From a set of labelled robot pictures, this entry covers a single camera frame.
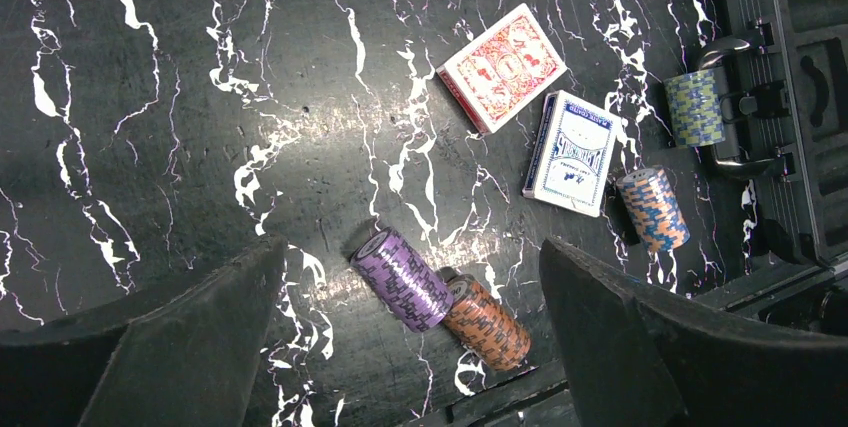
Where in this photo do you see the orange black poker chip stack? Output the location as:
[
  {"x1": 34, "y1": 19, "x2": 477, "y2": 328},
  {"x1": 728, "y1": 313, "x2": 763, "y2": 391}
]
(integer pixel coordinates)
[{"x1": 442, "y1": 274, "x2": 532, "y2": 371}]

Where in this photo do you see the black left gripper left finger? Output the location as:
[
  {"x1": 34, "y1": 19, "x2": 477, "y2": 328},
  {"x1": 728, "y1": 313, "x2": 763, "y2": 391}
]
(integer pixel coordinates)
[{"x1": 1, "y1": 235, "x2": 287, "y2": 426}]

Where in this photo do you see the red playing card deck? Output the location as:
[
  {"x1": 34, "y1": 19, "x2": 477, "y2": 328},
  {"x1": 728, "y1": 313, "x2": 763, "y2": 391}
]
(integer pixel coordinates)
[{"x1": 436, "y1": 3, "x2": 566, "y2": 135}]

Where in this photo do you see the purple poker chip stack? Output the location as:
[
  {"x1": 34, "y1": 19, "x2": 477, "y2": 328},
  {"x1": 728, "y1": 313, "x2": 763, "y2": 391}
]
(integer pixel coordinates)
[{"x1": 350, "y1": 227, "x2": 454, "y2": 333}]

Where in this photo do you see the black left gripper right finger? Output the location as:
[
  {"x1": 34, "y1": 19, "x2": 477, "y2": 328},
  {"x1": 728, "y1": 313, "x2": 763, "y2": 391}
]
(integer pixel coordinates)
[{"x1": 539, "y1": 240, "x2": 847, "y2": 426}]

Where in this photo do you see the blue playing card deck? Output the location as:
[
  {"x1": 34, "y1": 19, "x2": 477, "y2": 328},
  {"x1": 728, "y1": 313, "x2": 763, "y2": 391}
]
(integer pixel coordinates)
[{"x1": 522, "y1": 90, "x2": 622, "y2": 218}]

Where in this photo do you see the black poker set case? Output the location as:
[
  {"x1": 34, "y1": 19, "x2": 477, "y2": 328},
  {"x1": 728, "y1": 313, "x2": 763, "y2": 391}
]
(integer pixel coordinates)
[{"x1": 697, "y1": 0, "x2": 847, "y2": 318}]

